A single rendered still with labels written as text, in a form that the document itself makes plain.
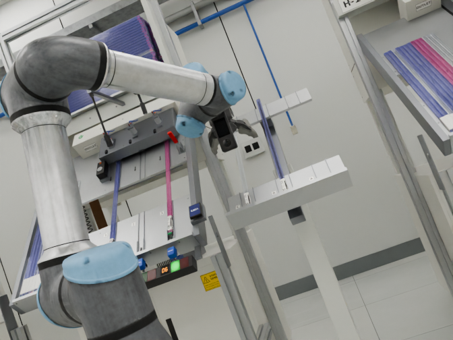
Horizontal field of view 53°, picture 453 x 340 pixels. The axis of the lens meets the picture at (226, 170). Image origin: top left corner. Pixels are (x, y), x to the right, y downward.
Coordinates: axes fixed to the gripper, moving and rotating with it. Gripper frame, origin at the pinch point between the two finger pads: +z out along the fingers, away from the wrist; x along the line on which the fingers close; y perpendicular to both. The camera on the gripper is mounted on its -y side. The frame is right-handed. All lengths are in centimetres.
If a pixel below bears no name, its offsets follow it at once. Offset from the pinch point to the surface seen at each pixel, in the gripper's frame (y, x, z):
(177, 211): -9.3, 26.8, 8.0
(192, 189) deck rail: -3.1, 20.3, 8.4
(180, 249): -23.6, 27.4, 6.9
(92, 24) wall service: 210, 92, 67
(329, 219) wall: 53, -17, 188
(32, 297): -23, 80, 3
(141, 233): -12.9, 40.4, 6.9
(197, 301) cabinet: -28, 39, 43
